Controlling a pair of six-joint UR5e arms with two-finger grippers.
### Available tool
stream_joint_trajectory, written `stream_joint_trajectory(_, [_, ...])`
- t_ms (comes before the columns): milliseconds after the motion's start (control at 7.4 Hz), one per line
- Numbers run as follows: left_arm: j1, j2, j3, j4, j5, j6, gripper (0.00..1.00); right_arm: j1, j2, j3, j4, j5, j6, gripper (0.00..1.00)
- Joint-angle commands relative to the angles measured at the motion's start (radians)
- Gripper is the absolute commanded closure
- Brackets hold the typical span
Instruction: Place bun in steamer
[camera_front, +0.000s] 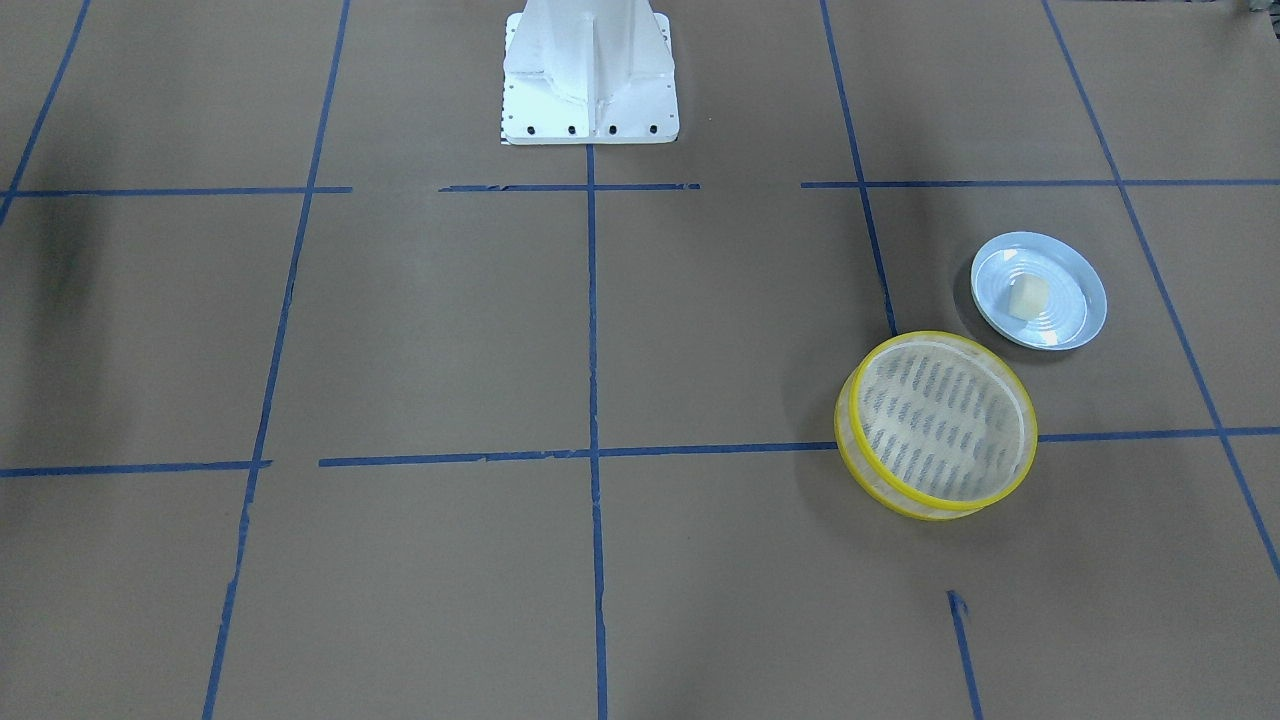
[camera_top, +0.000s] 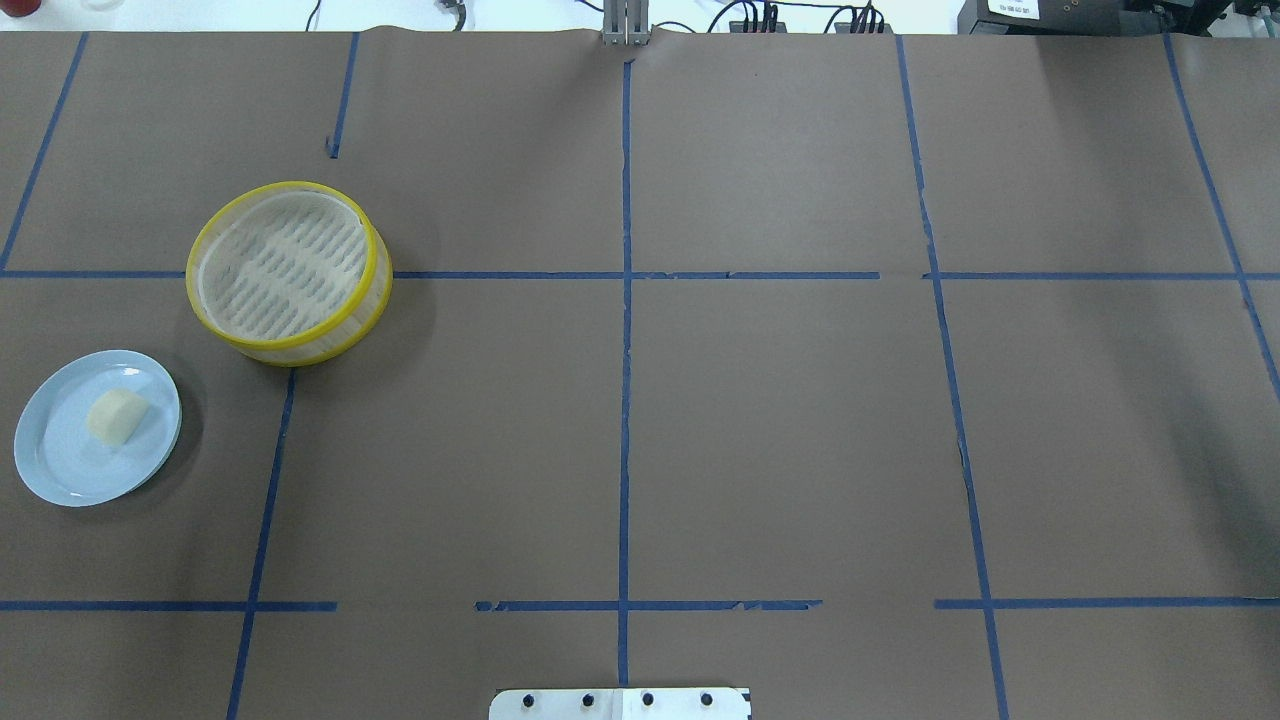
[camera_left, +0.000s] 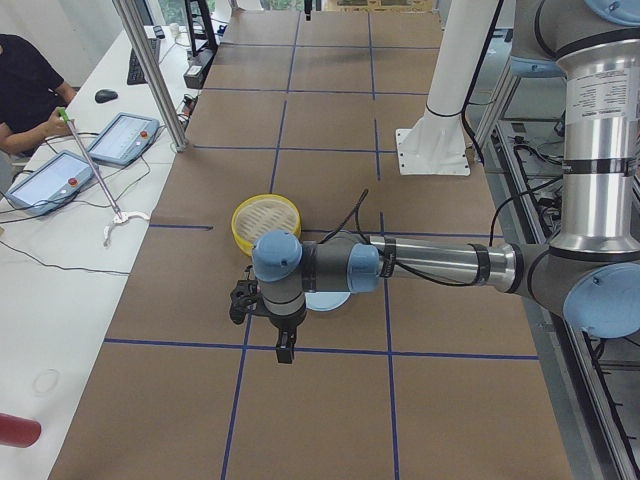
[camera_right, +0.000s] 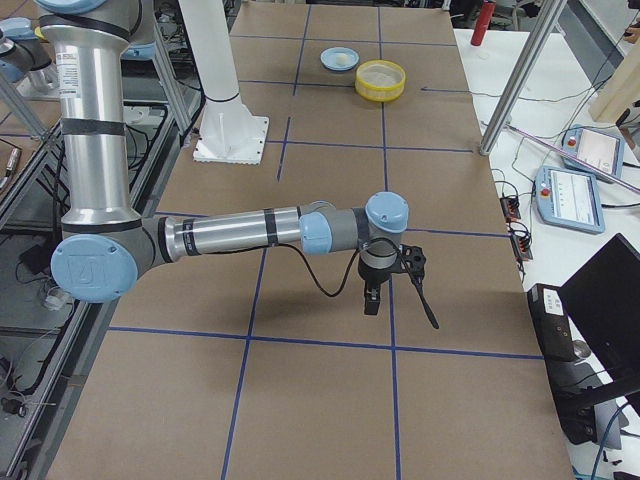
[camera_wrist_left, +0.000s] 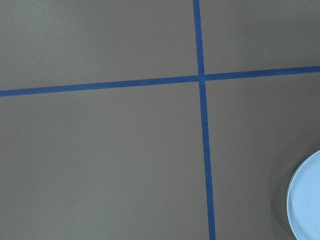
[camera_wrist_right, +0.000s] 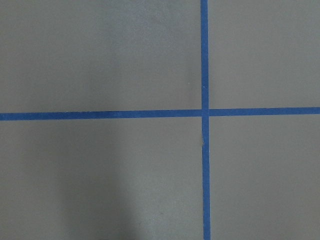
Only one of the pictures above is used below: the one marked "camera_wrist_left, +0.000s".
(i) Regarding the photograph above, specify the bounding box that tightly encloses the light blue plate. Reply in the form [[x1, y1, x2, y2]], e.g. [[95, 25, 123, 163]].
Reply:
[[286, 151, 320, 240]]

